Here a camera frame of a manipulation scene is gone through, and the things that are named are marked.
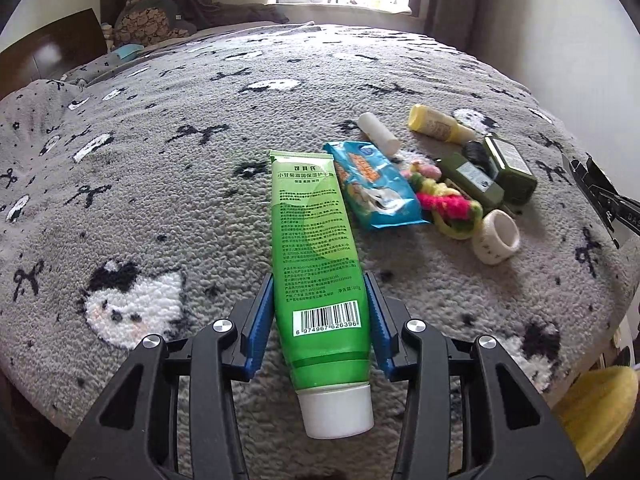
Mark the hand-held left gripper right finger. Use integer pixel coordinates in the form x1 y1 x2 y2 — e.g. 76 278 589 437
364 271 586 480

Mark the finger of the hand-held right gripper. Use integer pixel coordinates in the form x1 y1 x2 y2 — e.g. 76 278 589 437
561 154 621 248

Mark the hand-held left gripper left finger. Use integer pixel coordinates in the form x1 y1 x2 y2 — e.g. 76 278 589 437
55 275 276 480

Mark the green cream tube white cap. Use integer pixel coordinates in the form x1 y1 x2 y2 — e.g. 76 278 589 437
269 150 376 440

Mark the dark green square bottle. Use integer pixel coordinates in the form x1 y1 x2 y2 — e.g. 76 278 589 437
482 132 538 206

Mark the white tape roll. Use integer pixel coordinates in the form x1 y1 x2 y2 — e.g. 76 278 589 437
471 209 521 266

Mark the dark green slim bottle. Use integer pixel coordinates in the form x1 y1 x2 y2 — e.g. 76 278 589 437
435 155 506 211

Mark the black round cap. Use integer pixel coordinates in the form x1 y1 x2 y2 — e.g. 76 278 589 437
461 140 493 171

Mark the blue snack packet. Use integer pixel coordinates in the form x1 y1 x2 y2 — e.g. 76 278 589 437
322 140 431 233

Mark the grey printed blanket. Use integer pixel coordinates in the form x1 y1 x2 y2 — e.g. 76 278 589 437
0 22 640 441

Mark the yellow plastic bottle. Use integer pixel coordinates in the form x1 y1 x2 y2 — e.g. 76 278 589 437
407 104 476 145

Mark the small white tube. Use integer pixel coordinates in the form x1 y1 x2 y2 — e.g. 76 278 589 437
357 112 402 156

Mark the brown patterned pillow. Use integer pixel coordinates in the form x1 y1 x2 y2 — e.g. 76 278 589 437
114 0 191 51

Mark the dark wooden headboard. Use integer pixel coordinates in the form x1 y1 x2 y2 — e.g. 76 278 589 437
0 8 108 101

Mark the pink yellow yarn hair tie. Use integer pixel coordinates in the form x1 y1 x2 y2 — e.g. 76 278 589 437
415 180 485 240

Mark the small pastel plush hair tie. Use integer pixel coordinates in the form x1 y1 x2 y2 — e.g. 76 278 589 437
404 161 443 183

